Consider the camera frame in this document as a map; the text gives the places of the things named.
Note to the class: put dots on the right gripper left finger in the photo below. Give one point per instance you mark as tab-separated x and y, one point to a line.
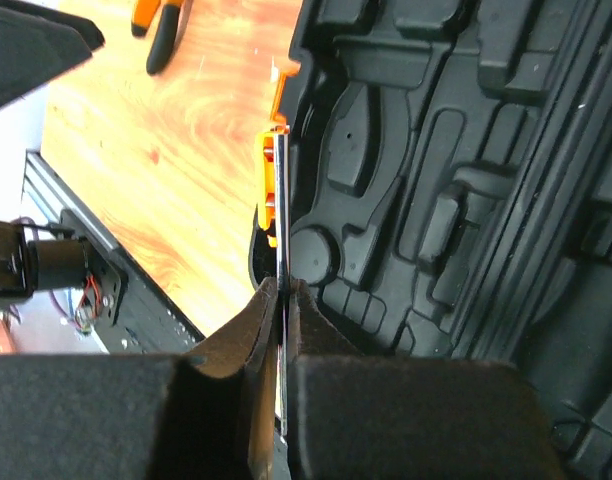
205	414

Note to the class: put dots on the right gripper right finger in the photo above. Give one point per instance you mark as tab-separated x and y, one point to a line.
352	416

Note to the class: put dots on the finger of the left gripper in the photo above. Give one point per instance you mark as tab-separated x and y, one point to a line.
38	44

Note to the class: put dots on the orange handled pliers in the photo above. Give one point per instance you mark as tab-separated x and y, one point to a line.
164	40

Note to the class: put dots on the orange utility knife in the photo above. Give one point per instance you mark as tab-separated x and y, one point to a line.
273	217

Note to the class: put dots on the black plastic tool case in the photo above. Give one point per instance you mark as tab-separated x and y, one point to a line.
451	175

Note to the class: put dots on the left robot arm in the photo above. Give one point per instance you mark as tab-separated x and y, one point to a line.
28	266

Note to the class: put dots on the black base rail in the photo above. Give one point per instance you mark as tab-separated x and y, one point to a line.
135	315

